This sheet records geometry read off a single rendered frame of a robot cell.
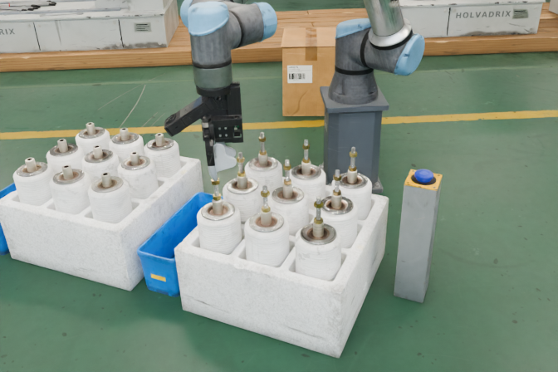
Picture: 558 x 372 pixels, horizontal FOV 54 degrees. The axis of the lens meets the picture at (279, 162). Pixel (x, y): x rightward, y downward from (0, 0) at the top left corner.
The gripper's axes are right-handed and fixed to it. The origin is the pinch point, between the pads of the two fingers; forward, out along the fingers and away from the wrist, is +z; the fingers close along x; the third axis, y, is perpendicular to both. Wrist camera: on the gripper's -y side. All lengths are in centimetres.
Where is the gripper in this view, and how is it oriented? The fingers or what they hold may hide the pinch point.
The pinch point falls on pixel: (212, 173)
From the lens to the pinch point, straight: 117.6
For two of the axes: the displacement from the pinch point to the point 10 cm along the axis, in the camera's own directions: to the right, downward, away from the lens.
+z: 0.3, 8.8, 4.7
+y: 10.0, -0.7, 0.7
